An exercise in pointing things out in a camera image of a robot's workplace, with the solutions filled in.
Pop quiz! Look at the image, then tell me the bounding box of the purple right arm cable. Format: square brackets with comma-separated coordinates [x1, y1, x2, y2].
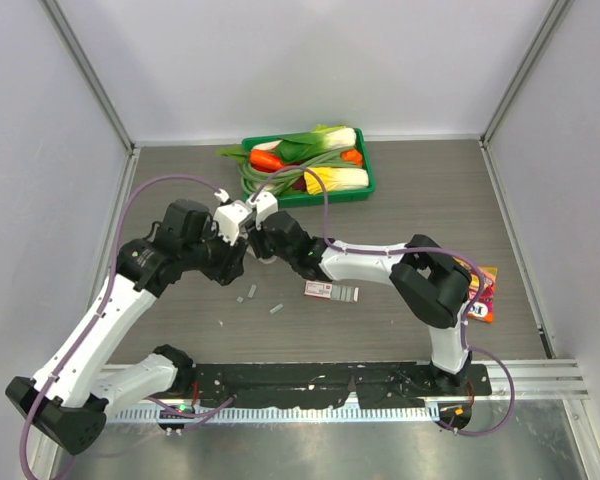
[252, 166, 516, 439]

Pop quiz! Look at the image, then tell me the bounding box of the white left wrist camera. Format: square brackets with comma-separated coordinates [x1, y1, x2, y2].
[213, 201, 253, 246]

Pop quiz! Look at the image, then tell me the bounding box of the green plastic tray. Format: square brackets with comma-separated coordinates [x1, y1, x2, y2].
[241, 127, 376, 207]

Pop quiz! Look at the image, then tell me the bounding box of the beige and black stapler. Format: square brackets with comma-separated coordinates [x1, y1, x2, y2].
[246, 247, 277, 265]

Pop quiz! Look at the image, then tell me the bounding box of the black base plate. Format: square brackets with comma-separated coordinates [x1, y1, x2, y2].
[152, 362, 492, 410]

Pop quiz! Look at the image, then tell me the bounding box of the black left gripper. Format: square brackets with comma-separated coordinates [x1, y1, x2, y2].
[182, 217, 248, 285]

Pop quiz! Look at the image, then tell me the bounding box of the small orange carrot toy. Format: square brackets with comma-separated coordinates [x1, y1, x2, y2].
[340, 149, 364, 168]

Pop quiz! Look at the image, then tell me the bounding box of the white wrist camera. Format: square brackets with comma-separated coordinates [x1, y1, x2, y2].
[246, 190, 278, 229]
[213, 201, 253, 246]

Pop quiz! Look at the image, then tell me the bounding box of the purple beet toy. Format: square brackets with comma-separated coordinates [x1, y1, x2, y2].
[291, 176, 307, 192]

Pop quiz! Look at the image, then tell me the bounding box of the green long beans toy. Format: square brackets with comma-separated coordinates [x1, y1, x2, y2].
[237, 151, 358, 196]

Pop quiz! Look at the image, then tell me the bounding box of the colourful snack packet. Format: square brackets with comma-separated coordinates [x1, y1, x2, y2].
[454, 257, 498, 324]

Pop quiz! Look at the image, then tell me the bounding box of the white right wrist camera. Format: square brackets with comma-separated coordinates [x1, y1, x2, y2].
[246, 190, 278, 229]

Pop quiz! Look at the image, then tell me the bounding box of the yellow napa cabbage toy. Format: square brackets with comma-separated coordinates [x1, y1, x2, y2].
[303, 167, 370, 195]

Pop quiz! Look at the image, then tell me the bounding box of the green bok choy toy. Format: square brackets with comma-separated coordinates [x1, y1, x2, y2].
[217, 125, 358, 164]

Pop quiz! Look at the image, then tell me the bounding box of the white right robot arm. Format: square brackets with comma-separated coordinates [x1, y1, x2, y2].
[246, 211, 472, 395]

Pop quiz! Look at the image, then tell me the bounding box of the red white staple box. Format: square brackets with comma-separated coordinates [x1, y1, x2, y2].
[304, 281, 359, 303]

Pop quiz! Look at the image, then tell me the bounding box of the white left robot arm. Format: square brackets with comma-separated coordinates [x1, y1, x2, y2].
[6, 199, 252, 455]

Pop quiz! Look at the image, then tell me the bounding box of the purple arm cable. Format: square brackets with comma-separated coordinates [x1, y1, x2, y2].
[252, 166, 516, 439]
[19, 174, 236, 479]

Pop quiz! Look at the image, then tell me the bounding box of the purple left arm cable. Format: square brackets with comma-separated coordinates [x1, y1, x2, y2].
[19, 174, 236, 479]

